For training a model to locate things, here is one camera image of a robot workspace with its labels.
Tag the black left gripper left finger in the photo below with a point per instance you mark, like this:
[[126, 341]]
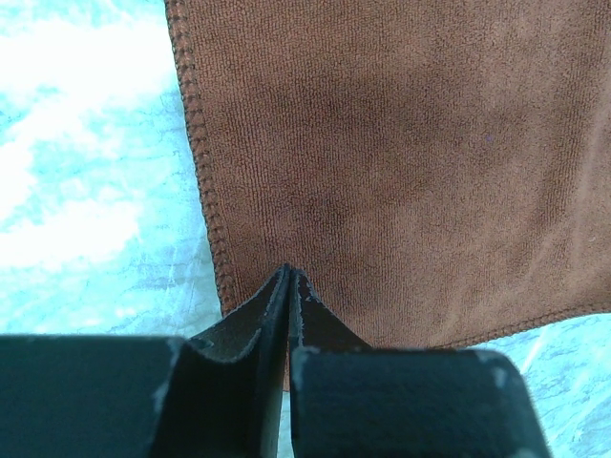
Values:
[[217, 394]]

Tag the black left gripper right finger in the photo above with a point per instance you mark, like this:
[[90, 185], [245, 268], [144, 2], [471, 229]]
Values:
[[349, 399]]

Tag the brown towel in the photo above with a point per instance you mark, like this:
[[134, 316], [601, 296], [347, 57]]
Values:
[[440, 169]]

